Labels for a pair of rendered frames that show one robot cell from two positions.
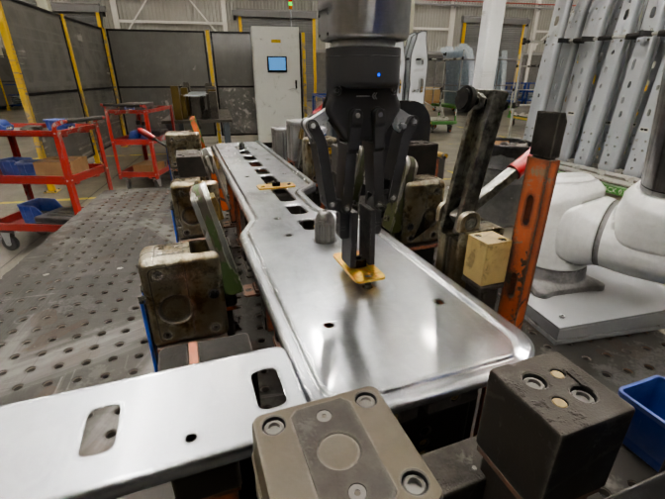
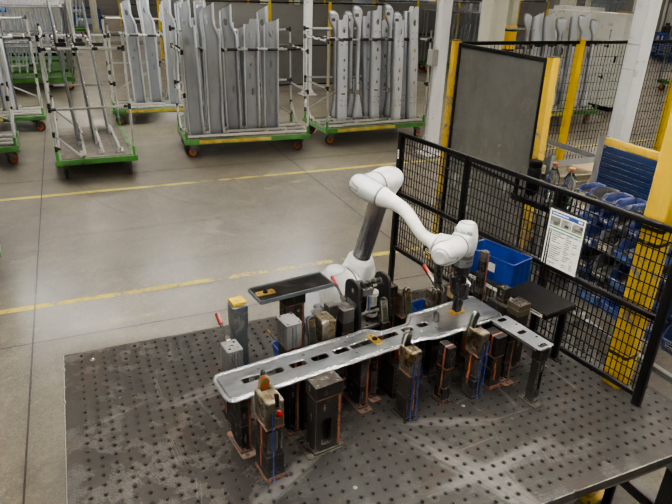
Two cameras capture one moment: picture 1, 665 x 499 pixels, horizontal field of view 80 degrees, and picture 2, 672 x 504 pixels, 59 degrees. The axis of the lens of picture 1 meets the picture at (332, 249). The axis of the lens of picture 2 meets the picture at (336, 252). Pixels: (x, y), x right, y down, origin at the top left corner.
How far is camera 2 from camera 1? 294 cm
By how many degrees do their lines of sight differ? 90
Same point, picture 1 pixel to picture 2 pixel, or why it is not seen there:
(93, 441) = (481, 422)
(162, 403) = (513, 328)
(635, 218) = (366, 270)
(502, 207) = not seen: outside the picture
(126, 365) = (445, 432)
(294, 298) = not seen: hidden behind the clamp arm
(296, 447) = (521, 303)
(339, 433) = (517, 301)
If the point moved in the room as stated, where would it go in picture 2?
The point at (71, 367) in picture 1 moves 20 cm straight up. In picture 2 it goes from (455, 449) to (461, 410)
